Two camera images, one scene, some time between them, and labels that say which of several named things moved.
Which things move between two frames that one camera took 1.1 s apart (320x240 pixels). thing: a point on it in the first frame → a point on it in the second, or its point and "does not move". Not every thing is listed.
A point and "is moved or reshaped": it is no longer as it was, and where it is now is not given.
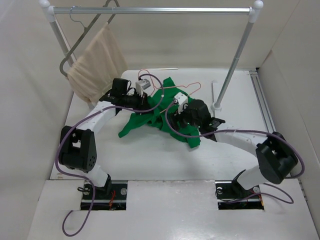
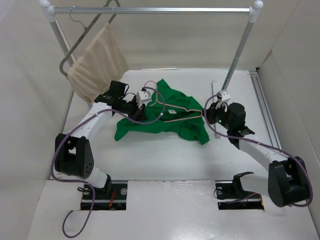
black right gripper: x=174 y=118 → x=211 y=113
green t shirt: x=159 y=111 is moved or reshaped
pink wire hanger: x=173 y=86 → x=157 y=101
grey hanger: x=64 y=72 does not move
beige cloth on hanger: x=91 y=78 does not move
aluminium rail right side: x=265 y=106 does not move
